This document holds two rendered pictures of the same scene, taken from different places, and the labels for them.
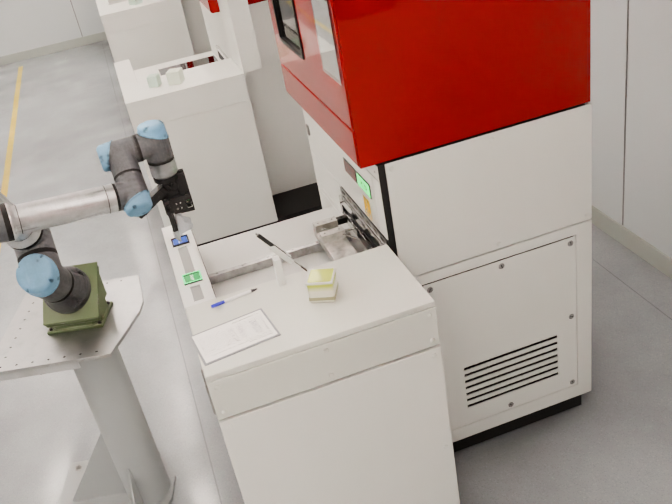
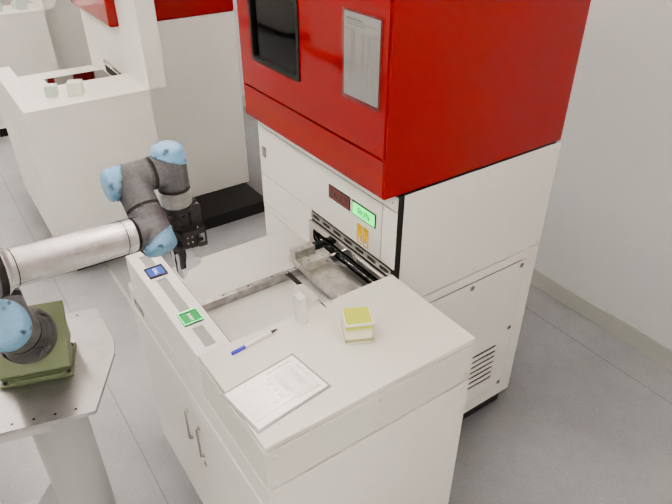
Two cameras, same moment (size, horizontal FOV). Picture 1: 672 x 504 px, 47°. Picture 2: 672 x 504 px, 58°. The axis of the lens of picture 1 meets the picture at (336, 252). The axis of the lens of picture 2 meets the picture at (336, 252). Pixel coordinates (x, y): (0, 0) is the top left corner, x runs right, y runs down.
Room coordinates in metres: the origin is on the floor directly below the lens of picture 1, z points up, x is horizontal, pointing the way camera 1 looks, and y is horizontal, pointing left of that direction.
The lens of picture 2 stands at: (0.71, 0.55, 2.01)
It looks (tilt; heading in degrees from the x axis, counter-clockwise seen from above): 33 degrees down; 338
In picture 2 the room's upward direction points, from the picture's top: straight up
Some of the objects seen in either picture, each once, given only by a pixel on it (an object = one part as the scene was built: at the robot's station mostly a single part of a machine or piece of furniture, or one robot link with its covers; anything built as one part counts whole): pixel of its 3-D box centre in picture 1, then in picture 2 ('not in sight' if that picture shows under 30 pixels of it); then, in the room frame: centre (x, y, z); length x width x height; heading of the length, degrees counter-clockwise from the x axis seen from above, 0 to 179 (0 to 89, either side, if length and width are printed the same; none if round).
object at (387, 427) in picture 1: (308, 393); (285, 420); (2.07, 0.18, 0.41); 0.97 x 0.64 x 0.82; 13
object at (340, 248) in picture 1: (341, 252); (328, 279); (2.18, -0.02, 0.87); 0.36 x 0.08 x 0.03; 13
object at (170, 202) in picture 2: (163, 167); (175, 196); (2.04, 0.43, 1.33); 0.08 x 0.08 x 0.05
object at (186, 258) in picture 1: (191, 278); (176, 314); (2.16, 0.47, 0.89); 0.55 x 0.09 x 0.14; 13
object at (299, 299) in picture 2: (282, 261); (305, 299); (1.91, 0.15, 1.03); 0.06 x 0.04 x 0.13; 103
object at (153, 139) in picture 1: (154, 142); (169, 167); (2.04, 0.43, 1.41); 0.09 x 0.08 x 0.11; 106
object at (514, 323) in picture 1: (451, 294); (389, 308); (2.48, -0.41, 0.41); 0.82 x 0.71 x 0.82; 13
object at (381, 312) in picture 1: (309, 325); (339, 367); (1.77, 0.11, 0.89); 0.62 x 0.35 x 0.14; 103
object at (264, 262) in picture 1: (281, 257); (260, 284); (2.28, 0.19, 0.84); 0.50 x 0.02 x 0.03; 103
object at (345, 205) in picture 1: (363, 232); (346, 258); (2.23, -0.10, 0.89); 0.44 x 0.02 x 0.10; 13
